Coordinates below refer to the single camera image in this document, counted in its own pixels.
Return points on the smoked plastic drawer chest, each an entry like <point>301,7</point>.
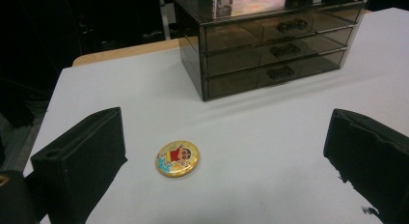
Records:
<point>193,56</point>

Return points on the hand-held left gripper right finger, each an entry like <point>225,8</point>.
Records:
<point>376,162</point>

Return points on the white paper sheet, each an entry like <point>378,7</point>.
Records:
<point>257,137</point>

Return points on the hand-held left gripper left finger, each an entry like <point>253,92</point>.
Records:
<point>80,162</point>

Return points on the white metal stand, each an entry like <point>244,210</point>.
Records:
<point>164,18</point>

